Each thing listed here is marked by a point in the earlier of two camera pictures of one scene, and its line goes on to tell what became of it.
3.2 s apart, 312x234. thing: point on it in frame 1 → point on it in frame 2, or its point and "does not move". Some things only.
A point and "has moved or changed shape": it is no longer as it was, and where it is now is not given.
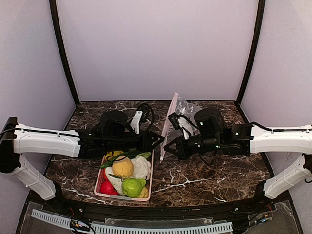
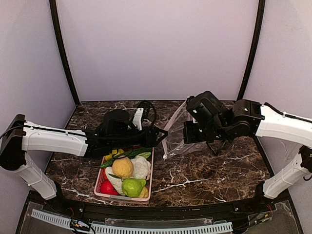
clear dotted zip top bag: [185, 111] has moved or changed shape
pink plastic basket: [97, 191] does not move
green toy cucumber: [130, 154] does not move
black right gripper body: [182, 146] → [192, 134]
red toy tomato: [107, 187] does not move
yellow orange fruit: [123, 166] does not move
